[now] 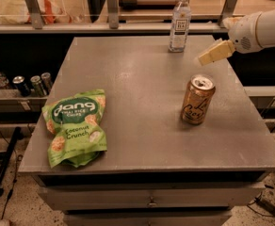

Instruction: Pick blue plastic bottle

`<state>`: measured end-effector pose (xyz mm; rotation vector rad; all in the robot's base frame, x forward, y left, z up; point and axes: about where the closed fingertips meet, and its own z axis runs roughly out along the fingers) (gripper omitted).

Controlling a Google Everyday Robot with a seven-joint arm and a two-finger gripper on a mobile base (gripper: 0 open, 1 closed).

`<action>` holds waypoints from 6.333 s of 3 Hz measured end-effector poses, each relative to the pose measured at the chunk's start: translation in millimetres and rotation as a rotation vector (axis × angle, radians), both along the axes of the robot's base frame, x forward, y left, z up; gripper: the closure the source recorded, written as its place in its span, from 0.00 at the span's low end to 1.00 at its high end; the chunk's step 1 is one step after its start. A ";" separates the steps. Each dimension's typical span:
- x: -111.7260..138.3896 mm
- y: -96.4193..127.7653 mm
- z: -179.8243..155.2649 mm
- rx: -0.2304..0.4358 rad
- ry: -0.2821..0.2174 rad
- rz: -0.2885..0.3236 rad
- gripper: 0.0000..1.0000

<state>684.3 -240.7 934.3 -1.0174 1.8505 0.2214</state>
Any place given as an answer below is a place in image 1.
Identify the dark can left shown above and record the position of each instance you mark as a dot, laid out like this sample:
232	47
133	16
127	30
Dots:
20	84

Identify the metal drawer knob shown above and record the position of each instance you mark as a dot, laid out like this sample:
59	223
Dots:
151	203

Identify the middle metal bracket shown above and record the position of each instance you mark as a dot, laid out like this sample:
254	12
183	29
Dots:
113	16

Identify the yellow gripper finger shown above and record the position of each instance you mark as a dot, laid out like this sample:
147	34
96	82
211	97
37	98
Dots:
218	50
230	21

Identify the left metal bracket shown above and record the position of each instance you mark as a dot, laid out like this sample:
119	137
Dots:
34	12

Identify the clear plastic water bottle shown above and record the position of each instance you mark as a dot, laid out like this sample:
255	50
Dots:
180	22

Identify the dark can right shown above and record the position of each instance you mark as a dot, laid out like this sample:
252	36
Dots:
47	81

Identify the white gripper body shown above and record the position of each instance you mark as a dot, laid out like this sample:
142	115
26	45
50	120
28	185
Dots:
245	34

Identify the black power adapter on floor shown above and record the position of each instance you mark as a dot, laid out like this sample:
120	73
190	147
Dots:
266	205

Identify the green rice chips bag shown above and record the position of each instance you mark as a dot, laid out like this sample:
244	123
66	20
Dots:
75	124

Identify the grey drawer cabinet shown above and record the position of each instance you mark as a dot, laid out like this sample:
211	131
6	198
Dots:
157	204

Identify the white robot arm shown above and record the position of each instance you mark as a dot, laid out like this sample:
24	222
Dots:
265	29

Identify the green can middle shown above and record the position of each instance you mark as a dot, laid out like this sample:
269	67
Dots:
38	86

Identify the dark can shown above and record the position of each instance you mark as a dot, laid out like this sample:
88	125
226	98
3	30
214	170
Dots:
20	84
47	81

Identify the low grey shelf left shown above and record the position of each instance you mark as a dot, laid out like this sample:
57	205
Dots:
32	103

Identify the orange white bag behind glass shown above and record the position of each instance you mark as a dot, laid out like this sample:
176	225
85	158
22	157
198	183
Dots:
26	11

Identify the right metal bracket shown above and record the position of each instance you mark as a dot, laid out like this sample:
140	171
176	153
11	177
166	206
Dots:
227	11

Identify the black stand leg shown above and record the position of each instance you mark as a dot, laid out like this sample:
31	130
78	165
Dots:
7	155

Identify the metal bracket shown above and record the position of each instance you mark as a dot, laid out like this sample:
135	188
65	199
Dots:
34	12
227	11
113	16

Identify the orange soda can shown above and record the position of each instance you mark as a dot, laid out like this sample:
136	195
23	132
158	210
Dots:
199	93

